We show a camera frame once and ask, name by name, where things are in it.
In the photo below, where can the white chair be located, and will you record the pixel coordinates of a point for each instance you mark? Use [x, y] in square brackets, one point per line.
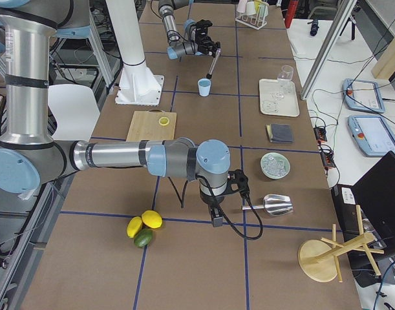
[75, 110]

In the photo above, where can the clear wine glass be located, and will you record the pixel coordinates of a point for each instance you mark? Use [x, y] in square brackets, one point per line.
[284, 79]

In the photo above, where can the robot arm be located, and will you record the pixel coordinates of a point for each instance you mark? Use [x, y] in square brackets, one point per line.
[28, 154]
[178, 45]

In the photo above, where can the black monitor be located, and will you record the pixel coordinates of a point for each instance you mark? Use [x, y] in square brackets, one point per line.
[375, 193]

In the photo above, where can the metal ice scoop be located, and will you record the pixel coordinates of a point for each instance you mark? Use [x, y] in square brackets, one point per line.
[275, 205]

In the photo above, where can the white cup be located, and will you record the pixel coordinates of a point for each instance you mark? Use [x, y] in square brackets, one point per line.
[241, 7]

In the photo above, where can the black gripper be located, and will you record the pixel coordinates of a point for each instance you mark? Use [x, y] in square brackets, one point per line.
[206, 41]
[213, 201]

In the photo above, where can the wooden cutting board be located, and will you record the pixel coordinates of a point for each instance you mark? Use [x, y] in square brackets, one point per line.
[144, 126]

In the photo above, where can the wooden mug tree stand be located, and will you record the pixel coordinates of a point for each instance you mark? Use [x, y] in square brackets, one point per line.
[319, 258]

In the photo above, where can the upper blue teach pendant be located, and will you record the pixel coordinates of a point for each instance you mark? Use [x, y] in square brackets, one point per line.
[361, 95]

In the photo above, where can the black folded umbrella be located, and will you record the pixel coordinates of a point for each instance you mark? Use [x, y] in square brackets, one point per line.
[314, 27]

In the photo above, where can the aluminium frame post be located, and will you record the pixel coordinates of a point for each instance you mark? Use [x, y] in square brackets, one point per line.
[339, 21]

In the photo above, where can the light blue cup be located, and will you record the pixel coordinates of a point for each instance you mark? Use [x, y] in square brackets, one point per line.
[204, 87]

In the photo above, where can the lower blue teach pendant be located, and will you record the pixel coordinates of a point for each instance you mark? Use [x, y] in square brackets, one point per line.
[372, 135]

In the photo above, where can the red cylinder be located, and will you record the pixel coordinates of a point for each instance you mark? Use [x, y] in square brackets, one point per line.
[290, 13]

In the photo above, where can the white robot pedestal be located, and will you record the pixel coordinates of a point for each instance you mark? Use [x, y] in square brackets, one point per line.
[137, 85]

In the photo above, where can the yellow lemon half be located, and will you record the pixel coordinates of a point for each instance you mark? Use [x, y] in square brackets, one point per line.
[163, 121]

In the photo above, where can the white cup rack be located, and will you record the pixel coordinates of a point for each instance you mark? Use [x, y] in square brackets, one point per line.
[250, 21]

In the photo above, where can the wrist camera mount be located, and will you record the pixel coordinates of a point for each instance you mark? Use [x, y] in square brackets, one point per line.
[237, 183]
[201, 28]

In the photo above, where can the cream serving tray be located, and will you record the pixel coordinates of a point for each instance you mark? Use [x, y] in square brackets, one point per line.
[277, 102]

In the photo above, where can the green cup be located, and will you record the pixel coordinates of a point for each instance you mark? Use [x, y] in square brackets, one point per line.
[263, 12]

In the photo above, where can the blue teach pendant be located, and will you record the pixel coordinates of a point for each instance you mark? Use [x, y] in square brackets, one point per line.
[372, 135]
[361, 95]

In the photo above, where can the grey folded cloth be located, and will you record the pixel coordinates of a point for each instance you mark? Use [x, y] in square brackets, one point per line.
[279, 133]

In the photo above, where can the metal muddler stick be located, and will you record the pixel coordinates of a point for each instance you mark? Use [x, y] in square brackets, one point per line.
[213, 63]

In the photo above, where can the green bowl with ice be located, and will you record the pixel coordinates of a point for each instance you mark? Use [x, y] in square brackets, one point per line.
[275, 165]

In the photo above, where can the yellow cup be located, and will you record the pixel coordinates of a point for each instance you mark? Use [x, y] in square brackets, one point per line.
[257, 5]

